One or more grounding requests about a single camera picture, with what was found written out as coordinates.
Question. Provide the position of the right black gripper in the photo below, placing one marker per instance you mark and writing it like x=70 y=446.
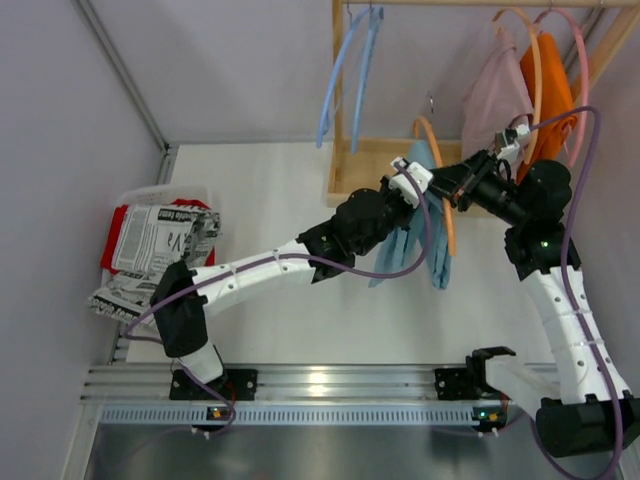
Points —
x=473 y=179

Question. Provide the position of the light blue plastic hanger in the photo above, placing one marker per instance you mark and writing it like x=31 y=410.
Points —
x=331 y=115

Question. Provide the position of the red trousers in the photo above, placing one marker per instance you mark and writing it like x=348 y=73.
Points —
x=149 y=238

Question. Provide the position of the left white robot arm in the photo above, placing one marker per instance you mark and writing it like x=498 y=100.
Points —
x=185 y=297

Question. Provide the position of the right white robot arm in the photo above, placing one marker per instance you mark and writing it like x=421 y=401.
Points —
x=590 y=408

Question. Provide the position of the orange trousers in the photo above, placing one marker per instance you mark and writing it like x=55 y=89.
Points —
x=556 y=99

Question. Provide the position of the pink hanger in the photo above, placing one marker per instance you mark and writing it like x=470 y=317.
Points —
x=583 y=94

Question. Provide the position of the wooden clothes rack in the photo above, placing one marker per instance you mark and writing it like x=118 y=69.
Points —
x=353 y=169

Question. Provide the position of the white plastic basket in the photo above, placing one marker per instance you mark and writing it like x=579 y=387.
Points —
x=165 y=192

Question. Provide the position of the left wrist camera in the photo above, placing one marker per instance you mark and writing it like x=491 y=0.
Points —
x=411 y=180

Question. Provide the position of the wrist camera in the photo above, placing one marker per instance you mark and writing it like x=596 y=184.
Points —
x=411 y=180
x=508 y=143

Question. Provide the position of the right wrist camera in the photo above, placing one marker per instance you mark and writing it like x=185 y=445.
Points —
x=508 y=143

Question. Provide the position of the slotted cable duct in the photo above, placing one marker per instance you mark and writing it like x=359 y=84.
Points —
x=298 y=415

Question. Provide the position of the aluminium corner post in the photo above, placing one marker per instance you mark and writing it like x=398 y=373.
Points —
x=91 y=18

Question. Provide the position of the aluminium mounting rail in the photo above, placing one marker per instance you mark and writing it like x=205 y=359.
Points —
x=272 y=383

